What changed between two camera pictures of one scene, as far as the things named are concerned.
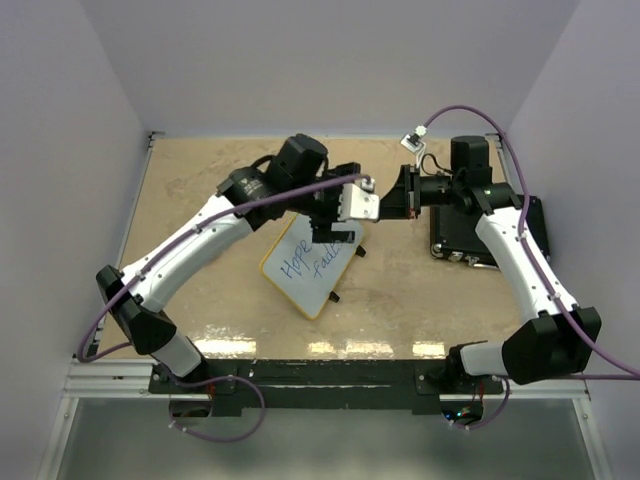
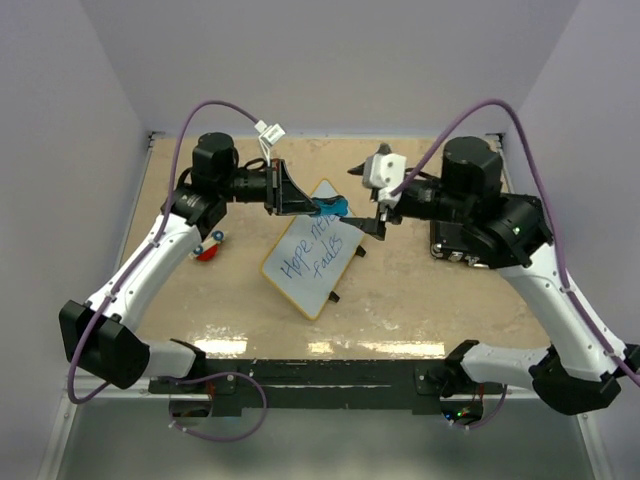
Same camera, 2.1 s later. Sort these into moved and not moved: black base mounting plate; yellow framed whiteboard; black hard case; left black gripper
Moved: left black gripper
Not moved: black base mounting plate; yellow framed whiteboard; black hard case
